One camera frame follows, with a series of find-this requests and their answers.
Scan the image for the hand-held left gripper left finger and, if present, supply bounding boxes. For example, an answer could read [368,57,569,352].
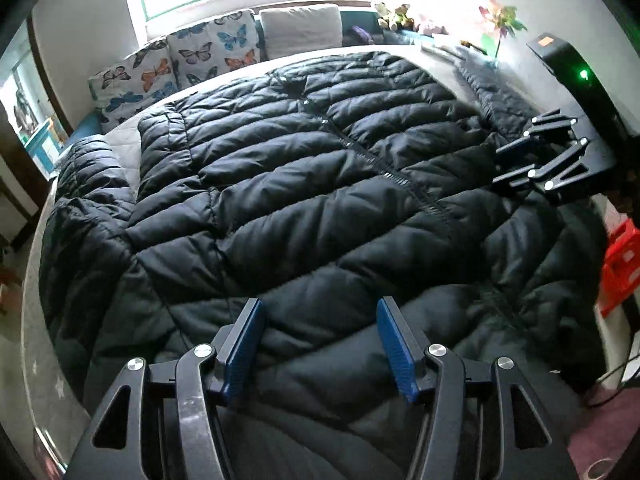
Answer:
[65,298,266,480]

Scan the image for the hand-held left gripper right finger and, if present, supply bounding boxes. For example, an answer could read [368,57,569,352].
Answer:
[376,296,573,480]

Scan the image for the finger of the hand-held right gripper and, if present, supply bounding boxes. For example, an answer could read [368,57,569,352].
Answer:
[491,136,593,207]
[495,108,581,167]

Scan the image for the black puffer jacket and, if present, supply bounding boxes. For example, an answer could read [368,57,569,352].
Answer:
[37,50,608,480]

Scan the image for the colourful pinwheel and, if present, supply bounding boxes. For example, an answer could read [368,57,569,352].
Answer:
[477,0,529,63]

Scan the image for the white papers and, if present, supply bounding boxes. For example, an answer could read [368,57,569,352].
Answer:
[422,32,468,58]

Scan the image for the pink plush toy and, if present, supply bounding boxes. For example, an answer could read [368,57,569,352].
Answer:
[417,15,448,36]

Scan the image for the person's pink clothing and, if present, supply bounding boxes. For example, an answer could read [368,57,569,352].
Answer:
[567,395,640,480]

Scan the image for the beige cushion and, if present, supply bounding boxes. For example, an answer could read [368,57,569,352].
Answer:
[259,3,344,62]

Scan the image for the butterfly print cushion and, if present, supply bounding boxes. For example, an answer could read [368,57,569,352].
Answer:
[89,40,173,133]
[166,10,261,90]

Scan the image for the teal cabinet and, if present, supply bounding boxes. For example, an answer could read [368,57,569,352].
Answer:
[15,112,63,173]

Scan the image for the black cable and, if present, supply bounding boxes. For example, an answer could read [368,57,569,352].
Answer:
[582,345,640,408]

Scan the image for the brown door frame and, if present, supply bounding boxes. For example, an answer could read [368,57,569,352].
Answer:
[0,20,68,246]

